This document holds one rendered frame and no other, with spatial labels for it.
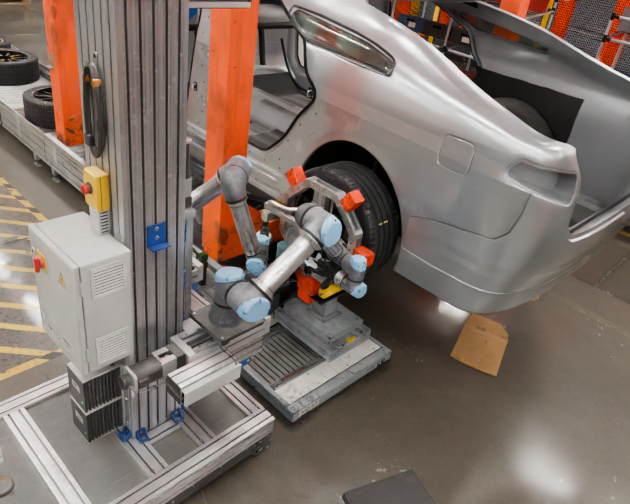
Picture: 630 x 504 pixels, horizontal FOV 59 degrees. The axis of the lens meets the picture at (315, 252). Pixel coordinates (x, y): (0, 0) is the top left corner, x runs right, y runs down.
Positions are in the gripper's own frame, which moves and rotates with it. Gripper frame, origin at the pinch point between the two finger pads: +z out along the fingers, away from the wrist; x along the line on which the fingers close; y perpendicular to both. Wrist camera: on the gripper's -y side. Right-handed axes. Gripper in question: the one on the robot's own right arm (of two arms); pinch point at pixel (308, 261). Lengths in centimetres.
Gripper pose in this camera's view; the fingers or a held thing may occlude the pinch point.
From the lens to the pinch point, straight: 277.9
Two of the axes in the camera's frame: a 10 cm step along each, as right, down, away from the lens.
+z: -7.0, -4.5, 5.6
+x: -7.0, 2.8, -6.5
